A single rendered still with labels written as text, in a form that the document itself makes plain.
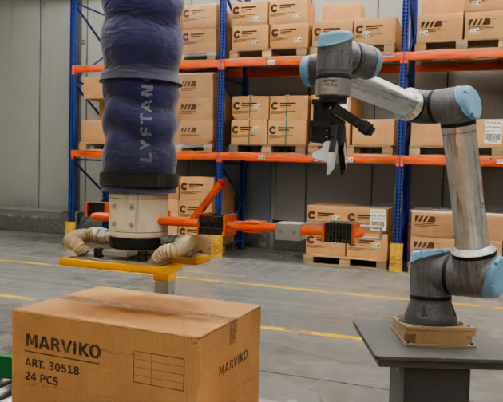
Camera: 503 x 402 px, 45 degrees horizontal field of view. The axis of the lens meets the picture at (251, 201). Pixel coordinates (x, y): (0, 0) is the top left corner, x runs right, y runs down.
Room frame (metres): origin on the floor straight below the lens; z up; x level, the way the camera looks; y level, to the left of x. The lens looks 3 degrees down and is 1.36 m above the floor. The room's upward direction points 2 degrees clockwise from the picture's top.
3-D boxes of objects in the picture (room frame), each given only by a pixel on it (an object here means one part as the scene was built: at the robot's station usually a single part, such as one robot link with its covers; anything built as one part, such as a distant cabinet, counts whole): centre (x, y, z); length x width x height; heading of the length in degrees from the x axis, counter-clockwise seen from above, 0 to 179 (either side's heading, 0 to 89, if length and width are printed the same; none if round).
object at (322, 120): (1.60, -0.20, 1.49); 0.09 x 0.08 x 0.12; 69
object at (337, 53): (1.60, -0.21, 1.66); 0.10 x 0.09 x 0.12; 136
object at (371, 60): (1.69, -0.27, 1.66); 0.12 x 0.12 x 0.09; 46
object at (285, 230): (1.63, -0.11, 1.20); 0.07 x 0.07 x 0.04; 70
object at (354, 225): (1.57, -0.23, 1.21); 0.08 x 0.07 x 0.05; 70
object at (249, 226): (1.83, 0.10, 1.21); 0.93 x 0.30 x 0.04; 70
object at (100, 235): (1.79, 0.33, 1.14); 0.34 x 0.25 x 0.06; 70
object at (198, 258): (1.88, 0.30, 1.10); 0.34 x 0.10 x 0.05; 70
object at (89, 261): (1.70, 0.36, 1.10); 0.34 x 0.10 x 0.05; 70
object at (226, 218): (1.70, 0.09, 1.21); 0.10 x 0.08 x 0.06; 160
